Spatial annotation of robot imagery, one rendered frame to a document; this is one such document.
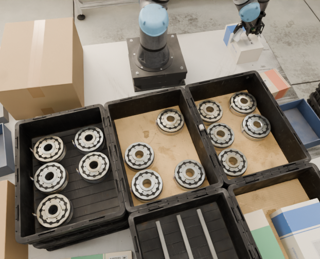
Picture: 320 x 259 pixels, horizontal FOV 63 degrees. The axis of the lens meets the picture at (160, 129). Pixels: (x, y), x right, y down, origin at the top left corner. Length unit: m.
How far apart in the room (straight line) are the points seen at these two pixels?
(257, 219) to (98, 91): 0.87
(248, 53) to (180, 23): 1.45
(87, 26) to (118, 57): 1.41
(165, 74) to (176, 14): 1.73
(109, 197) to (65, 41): 0.70
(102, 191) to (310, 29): 2.63
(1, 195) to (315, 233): 0.94
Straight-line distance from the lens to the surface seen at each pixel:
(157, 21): 1.09
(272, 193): 0.97
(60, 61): 1.17
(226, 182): 0.82
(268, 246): 0.86
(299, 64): 2.67
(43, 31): 1.34
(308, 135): 1.30
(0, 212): 0.97
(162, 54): 1.20
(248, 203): 0.93
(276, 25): 2.98
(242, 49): 1.38
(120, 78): 1.32
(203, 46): 1.49
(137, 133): 0.98
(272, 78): 1.32
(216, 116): 1.01
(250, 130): 1.01
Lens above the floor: 1.68
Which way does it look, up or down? 60 degrees down
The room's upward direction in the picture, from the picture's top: 1 degrees clockwise
